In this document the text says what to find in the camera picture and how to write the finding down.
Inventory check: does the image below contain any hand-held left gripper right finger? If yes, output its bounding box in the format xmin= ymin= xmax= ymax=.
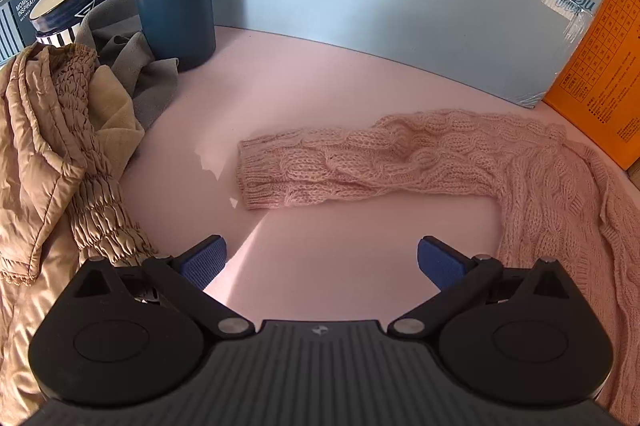
xmin=387 ymin=235 xmax=572 ymax=340

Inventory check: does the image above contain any blue striped ceramic mug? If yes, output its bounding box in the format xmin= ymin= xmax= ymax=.
xmin=29 ymin=0 xmax=118 ymax=47

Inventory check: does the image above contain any orange carton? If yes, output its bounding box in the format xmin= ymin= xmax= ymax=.
xmin=542 ymin=0 xmax=640 ymax=172

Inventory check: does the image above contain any grey cloth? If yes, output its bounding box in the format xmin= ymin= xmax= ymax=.
xmin=75 ymin=0 xmax=181 ymax=129

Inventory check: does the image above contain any dark blue small box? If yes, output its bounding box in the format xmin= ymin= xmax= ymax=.
xmin=0 ymin=0 xmax=47 ymax=63

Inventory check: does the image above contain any beige puffer jacket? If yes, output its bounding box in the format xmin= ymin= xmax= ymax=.
xmin=0 ymin=42 xmax=158 ymax=426

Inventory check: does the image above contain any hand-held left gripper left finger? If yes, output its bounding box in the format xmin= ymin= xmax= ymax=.
xmin=72 ymin=234 xmax=253 ymax=340

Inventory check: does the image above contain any pink cable-knit sweater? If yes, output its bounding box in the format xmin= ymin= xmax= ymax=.
xmin=236 ymin=109 xmax=640 ymax=422

